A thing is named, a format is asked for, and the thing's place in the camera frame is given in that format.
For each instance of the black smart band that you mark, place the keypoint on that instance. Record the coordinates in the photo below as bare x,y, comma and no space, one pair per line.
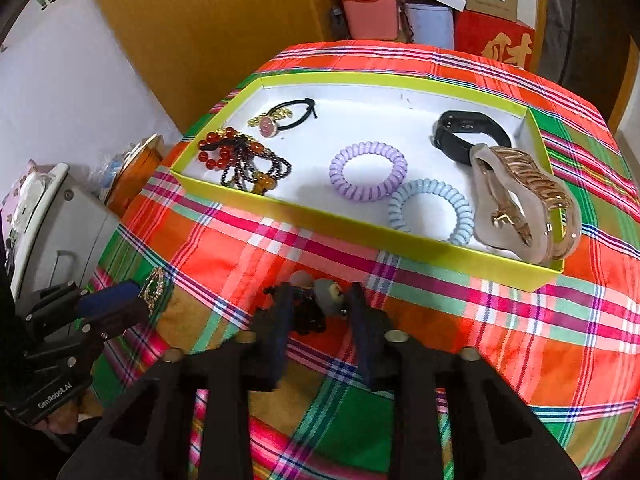
455,127

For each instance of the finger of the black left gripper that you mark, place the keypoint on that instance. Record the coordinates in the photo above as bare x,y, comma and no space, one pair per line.
106,321
95,299

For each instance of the red box gold character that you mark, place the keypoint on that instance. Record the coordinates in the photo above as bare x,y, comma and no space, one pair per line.
498,39

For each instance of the wooden wardrobe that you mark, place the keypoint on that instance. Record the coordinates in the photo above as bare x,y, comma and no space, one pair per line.
192,53

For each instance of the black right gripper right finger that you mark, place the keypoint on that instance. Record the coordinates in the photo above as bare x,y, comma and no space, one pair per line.
494,433

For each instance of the pink plastic bin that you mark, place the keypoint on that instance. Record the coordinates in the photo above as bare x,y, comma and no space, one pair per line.
372,19

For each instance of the black hair tie grey charms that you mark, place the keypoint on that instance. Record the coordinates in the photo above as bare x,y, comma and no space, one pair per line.
313,300

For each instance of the grey white appliance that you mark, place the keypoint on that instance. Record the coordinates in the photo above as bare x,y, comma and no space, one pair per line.
54,231

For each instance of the light blue bucket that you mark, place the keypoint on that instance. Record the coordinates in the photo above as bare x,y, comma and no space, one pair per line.
430,25

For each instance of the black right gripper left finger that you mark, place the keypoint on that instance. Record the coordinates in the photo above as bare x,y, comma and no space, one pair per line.
147,433

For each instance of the beige gold hair claw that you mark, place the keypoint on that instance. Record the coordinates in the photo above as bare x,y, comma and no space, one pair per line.
521,208

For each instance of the black hair tie pink charm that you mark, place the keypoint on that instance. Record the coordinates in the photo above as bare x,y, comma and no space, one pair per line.
283,117

